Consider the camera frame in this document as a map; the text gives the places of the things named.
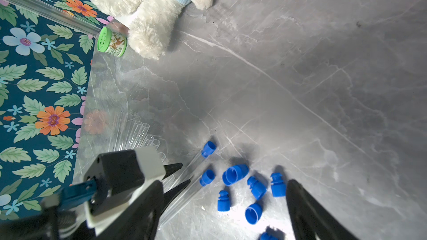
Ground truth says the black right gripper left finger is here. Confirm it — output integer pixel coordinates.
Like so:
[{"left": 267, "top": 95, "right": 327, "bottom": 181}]
[{"left": 71, "top": 162, "right": 191, "bottom": 240}]

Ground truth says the white teddy bear blue hoodie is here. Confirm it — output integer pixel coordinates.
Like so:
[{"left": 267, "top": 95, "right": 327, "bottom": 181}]
[{"left": 90, "top": 0, "right": 214, "bottom": 60}]

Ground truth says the blue stopper removed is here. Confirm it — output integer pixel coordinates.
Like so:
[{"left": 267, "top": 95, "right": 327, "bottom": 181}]
[
  {"left": 260, "top": 232, "right": 278, "bottom": 240},
  {"left": 218, "top": 190, "right": 231, "bottom": 212},
  {"left": 222, "top": 164, "right": 249, "bottom": 186},
  {"left": 271, "top": 172, "right": 287, "bottom": 197},
  {"left": 245, "top": 203, "right": 262, "bottom": 225},
  {"left": 247, "top": 176, "right": 267, "bottom": 201}
]

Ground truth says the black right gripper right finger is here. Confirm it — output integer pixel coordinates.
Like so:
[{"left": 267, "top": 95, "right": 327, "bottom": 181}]
[{"left": 286, "top": 180, "right": 358, "bottom": 240}]

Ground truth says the green lidded small jar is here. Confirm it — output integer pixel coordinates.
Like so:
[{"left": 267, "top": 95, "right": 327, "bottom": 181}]
[{"left": 97, "top": 27, "right": 127, "bottom": 57}]

